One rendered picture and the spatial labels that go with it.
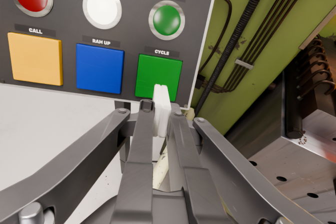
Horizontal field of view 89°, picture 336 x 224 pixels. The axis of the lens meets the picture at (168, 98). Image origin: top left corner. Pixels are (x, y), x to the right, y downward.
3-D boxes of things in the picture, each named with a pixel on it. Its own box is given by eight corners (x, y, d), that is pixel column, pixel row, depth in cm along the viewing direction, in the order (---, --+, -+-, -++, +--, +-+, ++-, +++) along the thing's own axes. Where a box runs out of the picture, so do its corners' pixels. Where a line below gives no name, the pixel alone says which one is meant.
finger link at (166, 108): (162, 107, 14) (171, 108, 14) (161, 84, 21) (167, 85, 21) (157, 137, 15) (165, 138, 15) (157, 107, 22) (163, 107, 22)
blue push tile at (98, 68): (120, 94, 30) (123, 52, 28) (75, 88, 29) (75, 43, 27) (122, 91, 32) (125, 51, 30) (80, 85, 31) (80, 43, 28)
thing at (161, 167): (143, 222, 50) (144, 221, 46) (128, 212, 51) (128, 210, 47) (194, 117, 78) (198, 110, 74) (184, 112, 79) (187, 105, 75)
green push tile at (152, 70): (175, 101, 32) (183, 61, 29) (133, 96, 30) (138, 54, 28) (174, 98, 33) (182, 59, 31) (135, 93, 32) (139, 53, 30)
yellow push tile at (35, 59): (60, 86, 29) (58, 40, 27) (12, 79, 28) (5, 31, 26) (65, 83, 31) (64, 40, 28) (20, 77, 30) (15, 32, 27)
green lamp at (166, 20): (172, 42, 27) (178, 16, 24) (148, 31, 28) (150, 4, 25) (180, 35, 29) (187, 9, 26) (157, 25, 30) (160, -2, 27)
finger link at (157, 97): (157, 137, 15) (149, 137, 15) (157, 107, 22) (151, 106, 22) (162, 107, 14) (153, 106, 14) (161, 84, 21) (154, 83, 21)
